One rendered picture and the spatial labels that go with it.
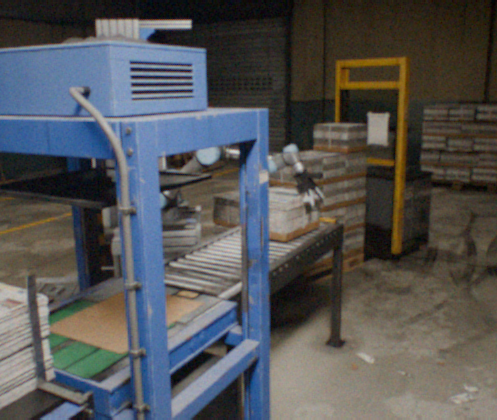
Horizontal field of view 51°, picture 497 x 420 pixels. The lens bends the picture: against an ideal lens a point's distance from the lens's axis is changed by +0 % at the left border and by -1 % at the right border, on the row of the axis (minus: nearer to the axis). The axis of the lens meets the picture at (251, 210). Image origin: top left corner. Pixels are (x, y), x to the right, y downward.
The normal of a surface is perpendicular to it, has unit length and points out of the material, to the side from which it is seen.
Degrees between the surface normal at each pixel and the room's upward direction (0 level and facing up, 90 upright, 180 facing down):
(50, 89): 90
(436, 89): 90
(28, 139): 90
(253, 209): 90
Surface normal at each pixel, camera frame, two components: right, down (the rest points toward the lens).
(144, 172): 0.87, 0.10
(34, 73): -0.50, 0.21
